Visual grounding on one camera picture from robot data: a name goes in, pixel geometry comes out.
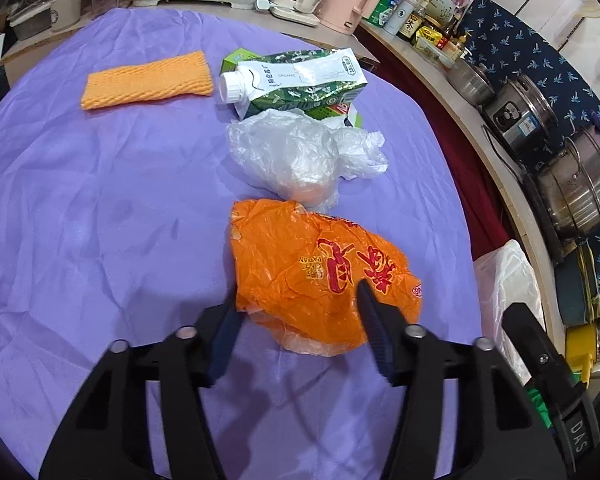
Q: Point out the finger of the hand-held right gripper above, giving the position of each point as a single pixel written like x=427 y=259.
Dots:
x=535 y=350

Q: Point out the white bottle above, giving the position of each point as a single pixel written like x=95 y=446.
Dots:
x=399 y=15

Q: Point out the clear plastic bag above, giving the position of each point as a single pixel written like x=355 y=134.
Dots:
x=285 y=155

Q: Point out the curved wooden counter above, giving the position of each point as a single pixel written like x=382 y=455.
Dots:
x=485 y=150

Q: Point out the blue patterned cloth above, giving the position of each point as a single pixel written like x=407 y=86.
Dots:
x=530 y=55

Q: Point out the white green carton box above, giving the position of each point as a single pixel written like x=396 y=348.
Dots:
x=440 y=5

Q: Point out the green white drink carton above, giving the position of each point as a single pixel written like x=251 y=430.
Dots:
x=300 y=80

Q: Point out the pink electric kettle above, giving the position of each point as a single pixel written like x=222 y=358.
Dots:
x=352 y=0

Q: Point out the yellow oil bottle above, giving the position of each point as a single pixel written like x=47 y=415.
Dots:
x=462 y=47

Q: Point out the orange printed plastic bag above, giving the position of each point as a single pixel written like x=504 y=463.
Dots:
x=305 y=270

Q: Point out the large steel steamer pot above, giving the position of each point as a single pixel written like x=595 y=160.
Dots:
x=580 y=185

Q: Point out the bin with white liner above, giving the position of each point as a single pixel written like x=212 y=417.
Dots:
x=510 y=290

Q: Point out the small steel pot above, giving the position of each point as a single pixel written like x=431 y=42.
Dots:
x=472 y=82

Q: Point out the dark soy sauce bottle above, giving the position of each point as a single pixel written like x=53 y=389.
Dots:
x=450 y=42

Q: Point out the red cloth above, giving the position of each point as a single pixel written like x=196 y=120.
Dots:
x=430 y=125

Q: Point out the white ceramic pot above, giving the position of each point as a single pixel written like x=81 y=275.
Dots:
x=66 y=12

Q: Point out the orange foam fruit net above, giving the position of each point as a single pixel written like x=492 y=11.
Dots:
x=145 y=80

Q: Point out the green tin can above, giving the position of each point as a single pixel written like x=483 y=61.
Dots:
x=385 y=7

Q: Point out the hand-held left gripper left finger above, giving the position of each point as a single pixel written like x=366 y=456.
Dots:
x=225 y=335

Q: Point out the dark teal basin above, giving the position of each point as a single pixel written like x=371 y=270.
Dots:
x=572 y=285

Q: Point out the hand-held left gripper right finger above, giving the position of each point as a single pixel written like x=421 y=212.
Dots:
x=375 y=330

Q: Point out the yellow packet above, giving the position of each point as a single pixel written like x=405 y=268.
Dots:
x=427 y=40

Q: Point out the steel rice cooker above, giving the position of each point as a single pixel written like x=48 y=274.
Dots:
x=522 y=115

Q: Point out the brown sauce bottle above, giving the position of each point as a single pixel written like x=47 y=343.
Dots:
x=410 y=25

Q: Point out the black induction cooker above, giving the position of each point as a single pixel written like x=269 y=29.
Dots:
x=545 y=215

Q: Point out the white power plug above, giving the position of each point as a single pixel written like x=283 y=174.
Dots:
x=262 y=6

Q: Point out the purple tablecloth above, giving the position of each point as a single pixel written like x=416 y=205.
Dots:
x=105 y=200

